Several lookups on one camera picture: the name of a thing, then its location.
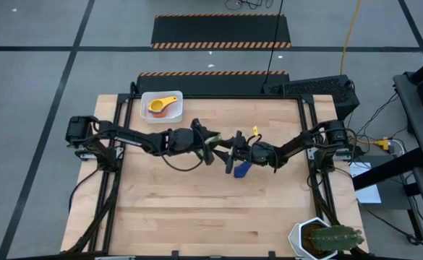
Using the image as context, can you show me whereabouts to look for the white plastic basket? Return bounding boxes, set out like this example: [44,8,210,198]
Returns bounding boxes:
[140,90,184,125]

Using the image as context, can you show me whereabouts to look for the green cactus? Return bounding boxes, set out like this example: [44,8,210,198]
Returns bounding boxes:
[310,224,365,252]

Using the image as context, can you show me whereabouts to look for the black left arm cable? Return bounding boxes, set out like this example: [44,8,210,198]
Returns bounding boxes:
[159,152,205,173]

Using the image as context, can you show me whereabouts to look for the black hazard-striped floor mat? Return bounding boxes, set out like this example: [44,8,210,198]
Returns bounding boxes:
[150,13,292,50]
[135,70,291,96]

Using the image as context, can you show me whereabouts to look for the black left base cable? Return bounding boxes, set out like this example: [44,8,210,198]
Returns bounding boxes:
[67,167,102,215]

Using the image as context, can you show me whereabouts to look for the black hanging cable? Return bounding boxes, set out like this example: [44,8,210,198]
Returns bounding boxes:
[264,0,285,85]

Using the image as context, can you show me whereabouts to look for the green measuring cup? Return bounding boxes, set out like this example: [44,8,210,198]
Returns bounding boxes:
[207,133,223,148]

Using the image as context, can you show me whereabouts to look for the yellow hanging cable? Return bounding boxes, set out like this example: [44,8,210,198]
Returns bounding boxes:
[339,0,363,76]

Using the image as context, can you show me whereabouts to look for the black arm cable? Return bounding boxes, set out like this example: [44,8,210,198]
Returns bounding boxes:
[159,152,205,173]
[246,132,267,146]

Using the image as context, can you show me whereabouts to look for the black coiled floor cable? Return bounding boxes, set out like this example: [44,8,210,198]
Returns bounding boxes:
[225,0,274,11]

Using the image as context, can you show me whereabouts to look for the black desk leg beam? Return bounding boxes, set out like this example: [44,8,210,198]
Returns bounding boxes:
[351,147,423,191]

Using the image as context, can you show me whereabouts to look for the yellow cable connector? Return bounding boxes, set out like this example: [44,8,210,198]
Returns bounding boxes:
[376,136,391,152]

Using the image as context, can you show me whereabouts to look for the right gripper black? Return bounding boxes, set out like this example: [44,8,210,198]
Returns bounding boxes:
[213,130,278,176]

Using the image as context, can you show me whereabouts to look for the yellow measuring cup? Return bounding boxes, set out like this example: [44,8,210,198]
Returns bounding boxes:
[148,95,179,113]

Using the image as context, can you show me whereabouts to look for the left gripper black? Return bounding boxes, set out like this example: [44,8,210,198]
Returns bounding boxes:
[167,118,221,167]

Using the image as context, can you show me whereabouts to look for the black computer case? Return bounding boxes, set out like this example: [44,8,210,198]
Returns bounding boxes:
[261,74,361,123]

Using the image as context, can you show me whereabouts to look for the dark blue measuring cup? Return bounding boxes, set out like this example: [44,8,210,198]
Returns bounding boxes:
[233,161,253,180]

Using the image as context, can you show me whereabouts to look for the black metal table frame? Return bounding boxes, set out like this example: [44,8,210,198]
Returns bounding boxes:
[64,82,369,260]

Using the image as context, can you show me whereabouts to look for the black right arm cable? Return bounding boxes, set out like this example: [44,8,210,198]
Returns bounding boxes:
[246,132,267,146]

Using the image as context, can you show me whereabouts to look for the white angular plant pot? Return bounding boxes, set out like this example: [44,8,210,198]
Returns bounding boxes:
[288,217,339,260]

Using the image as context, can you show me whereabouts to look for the white paper sheet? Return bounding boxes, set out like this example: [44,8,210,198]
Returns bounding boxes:
[348,160,383,205]

